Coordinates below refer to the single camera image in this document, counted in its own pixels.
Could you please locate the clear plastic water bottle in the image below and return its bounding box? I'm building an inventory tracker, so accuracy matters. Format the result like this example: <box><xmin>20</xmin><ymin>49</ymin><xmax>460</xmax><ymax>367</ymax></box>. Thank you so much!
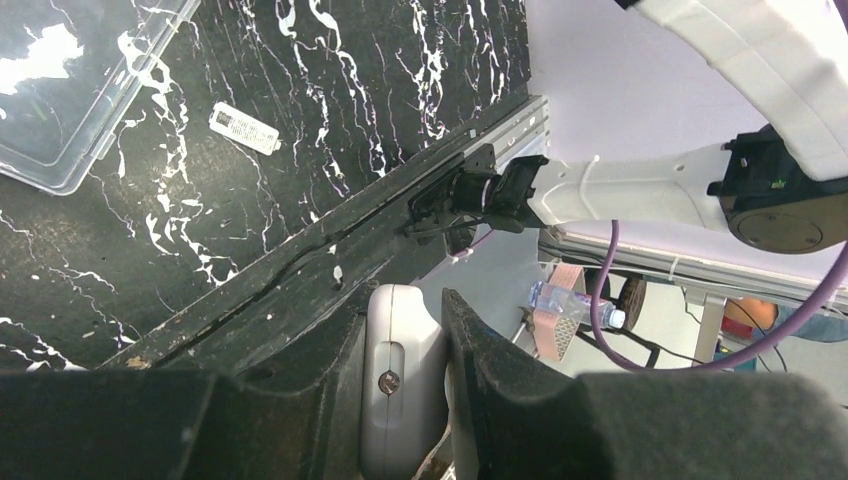
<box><xmin>529</xmin><ymin>281</ymin><xmax>626</xmax><ymax>329</ymax></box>

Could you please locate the white remote battery cover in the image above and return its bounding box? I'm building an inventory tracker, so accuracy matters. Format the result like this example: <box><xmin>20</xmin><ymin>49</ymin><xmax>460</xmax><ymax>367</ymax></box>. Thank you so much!
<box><xmin>208</xmin><ymin>102</ymin><xmax>281</xmax><ymax>156</ymax></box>

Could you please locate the clear plastic screw box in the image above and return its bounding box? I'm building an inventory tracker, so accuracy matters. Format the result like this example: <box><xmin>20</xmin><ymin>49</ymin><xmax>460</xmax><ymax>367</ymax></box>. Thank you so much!
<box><xmin>1</xmin><ymin>1</ymin><xmax>199</xmax><ymax>196</ymax></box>

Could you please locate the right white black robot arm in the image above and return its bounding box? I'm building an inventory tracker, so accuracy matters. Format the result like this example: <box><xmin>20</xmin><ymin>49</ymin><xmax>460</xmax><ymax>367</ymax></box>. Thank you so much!
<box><xmin>446</xmin><ymin>1</ymin><xmax>847</xmax><ymax>255</ymax></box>

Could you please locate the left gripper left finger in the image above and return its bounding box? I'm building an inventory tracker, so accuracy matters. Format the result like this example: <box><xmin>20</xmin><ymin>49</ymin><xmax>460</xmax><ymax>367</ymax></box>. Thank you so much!
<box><xmin>1</xmin><ymin>283</ymin><xmax>374</xmax><ymax>479</ymax></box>

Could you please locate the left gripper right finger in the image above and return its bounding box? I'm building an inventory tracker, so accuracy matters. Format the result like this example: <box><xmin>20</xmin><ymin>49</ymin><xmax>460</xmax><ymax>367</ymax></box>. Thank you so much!
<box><xmin>441</xmin><ymin>289</ymin><xmax>847</xmax><ymax>479</ymax></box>

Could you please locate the black front mounting rail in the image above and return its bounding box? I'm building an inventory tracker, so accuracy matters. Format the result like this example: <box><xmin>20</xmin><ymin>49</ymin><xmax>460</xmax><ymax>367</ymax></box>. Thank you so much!
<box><xmin>104</xmin><ymin>143</ymin><xmax>496</xmax><ymax>372</ymax></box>

